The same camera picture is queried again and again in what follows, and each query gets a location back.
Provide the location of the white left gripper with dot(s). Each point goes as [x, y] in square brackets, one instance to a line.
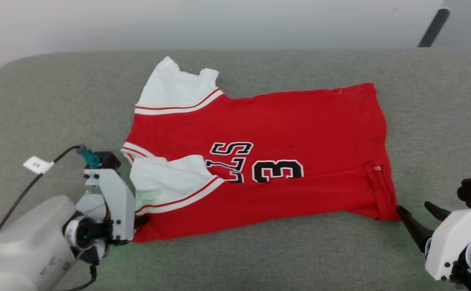
[120, 210]

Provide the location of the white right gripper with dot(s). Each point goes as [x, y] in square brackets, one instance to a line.
[447, 242]

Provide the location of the red and white basketball jersey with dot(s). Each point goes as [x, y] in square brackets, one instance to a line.
[300, 121]

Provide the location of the slanted metal stand leg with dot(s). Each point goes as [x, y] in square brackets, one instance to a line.
[433, 27]

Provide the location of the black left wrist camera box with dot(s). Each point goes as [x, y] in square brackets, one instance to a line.
[108, 160]

